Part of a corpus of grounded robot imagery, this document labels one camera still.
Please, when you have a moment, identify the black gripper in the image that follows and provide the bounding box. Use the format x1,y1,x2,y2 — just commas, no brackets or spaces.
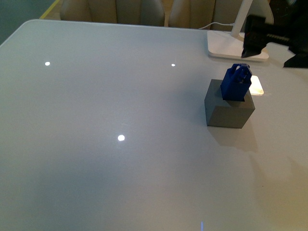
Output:
241,11,308,69

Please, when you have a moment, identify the blue part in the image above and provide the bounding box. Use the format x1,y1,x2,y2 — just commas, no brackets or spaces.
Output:
220,64,252,102

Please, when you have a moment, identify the gray cube base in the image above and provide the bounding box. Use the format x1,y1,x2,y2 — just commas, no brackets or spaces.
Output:
204,79,255,128

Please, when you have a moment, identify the beige right chair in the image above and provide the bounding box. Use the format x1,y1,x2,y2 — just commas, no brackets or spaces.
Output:
168,0,242,31

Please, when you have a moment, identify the beige chair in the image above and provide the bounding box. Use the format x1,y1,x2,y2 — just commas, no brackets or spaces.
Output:
168,0,242,31
60,0,165,26

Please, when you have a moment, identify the beige left chair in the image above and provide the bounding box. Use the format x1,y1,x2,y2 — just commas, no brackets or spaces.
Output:
60,0,165,26

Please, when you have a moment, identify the white lamp cable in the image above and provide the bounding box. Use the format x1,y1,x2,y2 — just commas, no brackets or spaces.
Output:
198,22,235,30

